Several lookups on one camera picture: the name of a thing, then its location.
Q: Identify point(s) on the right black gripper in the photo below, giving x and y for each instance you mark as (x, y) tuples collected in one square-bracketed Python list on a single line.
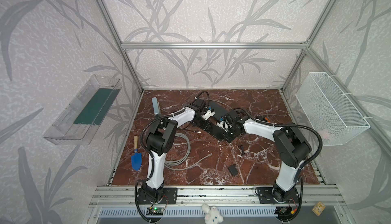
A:
[(226, 117)]

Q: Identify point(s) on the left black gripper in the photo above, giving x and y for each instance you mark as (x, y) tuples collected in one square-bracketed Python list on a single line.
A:
[(206, 123)]

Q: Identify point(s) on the black network switch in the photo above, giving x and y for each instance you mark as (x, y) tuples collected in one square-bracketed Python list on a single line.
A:
[(220, 134)]

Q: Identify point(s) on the black power adapter with cable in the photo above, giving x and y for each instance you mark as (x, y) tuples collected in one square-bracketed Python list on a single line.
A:
[(233, 169)]

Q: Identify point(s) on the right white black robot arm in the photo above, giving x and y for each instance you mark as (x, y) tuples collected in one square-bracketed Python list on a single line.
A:
[(292, 146)]

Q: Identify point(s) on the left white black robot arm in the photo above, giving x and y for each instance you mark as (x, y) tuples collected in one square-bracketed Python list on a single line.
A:
[(157, 138)]

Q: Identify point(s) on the dark grey flat box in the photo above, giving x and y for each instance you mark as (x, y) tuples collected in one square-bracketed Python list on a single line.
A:
[(218, 109)]

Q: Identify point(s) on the light blue rectangular block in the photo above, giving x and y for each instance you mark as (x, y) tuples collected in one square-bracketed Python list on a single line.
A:
[(156, 106)]

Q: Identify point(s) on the pink object in basket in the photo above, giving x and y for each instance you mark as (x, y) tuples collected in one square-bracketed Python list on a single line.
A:
[(326, 135)]

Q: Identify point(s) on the white plush toy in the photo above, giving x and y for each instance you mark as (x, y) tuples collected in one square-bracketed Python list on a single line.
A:
[(213, 215)]

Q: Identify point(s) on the green lit controller board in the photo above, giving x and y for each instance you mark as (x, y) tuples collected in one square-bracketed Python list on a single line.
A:
[(155, 211)]

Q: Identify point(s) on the blue trowel wooden handle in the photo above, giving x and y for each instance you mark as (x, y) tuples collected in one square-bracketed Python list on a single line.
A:
[(136, 158)]

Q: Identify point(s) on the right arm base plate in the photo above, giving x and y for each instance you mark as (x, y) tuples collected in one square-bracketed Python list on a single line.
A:
[(265, 195)]

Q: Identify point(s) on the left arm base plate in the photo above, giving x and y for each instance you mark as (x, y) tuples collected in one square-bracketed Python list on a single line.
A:
[(167, 196)]

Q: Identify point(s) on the white wire mesh basket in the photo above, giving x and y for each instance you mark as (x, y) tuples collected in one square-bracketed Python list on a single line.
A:
[(327, 107)]

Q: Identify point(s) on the clear acrylic wall shelf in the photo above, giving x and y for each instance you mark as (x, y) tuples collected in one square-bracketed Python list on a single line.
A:
[(81, 119)]

